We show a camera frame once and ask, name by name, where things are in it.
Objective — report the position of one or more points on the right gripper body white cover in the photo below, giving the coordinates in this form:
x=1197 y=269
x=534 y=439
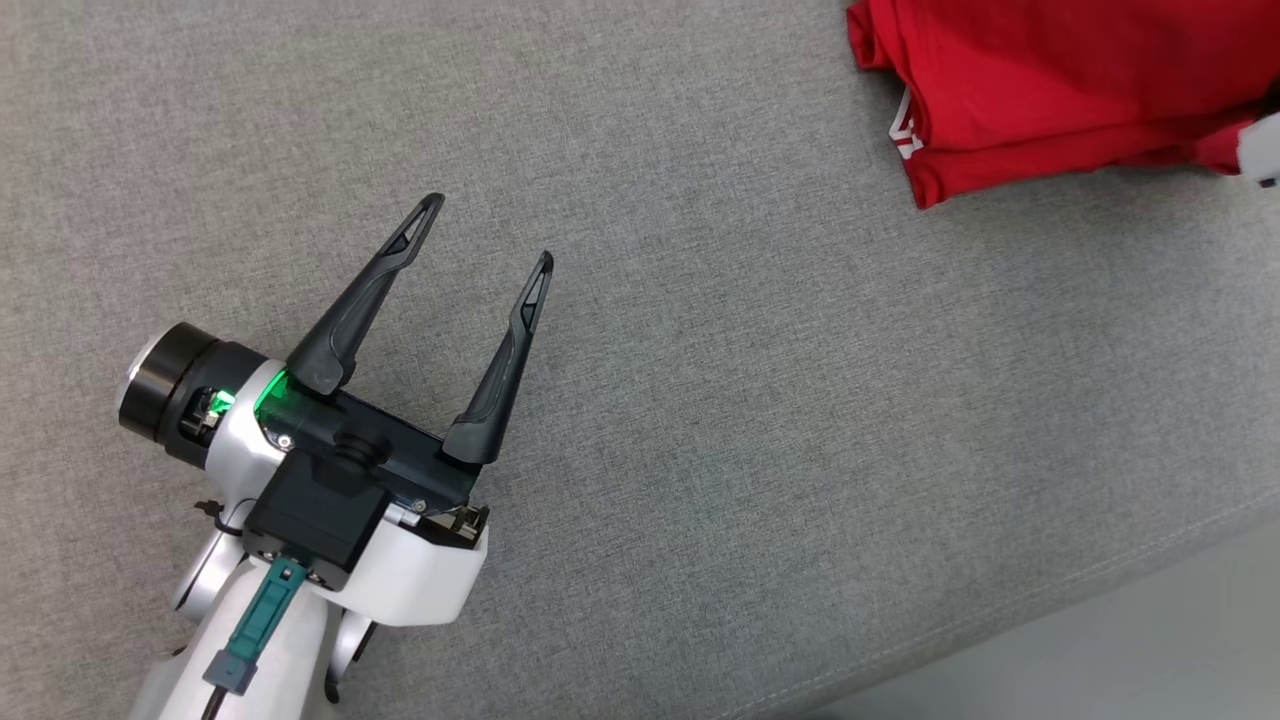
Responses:
x=1265 y=150

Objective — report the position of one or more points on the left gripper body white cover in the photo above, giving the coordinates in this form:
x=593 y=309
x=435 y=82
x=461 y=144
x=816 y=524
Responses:
x=420 y=470

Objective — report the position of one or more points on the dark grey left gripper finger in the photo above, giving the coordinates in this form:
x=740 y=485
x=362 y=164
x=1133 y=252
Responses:
x=340 y=340
x=490 y=400

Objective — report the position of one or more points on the red white basketball jersey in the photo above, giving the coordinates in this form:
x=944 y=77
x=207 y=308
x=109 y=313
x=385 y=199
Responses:
x=1050 y=80

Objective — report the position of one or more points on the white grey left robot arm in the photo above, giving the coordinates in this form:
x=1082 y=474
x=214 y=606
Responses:
x=170 y=385

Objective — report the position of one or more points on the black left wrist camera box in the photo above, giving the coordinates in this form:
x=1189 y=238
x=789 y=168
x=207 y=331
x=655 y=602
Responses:
x=315 y=510

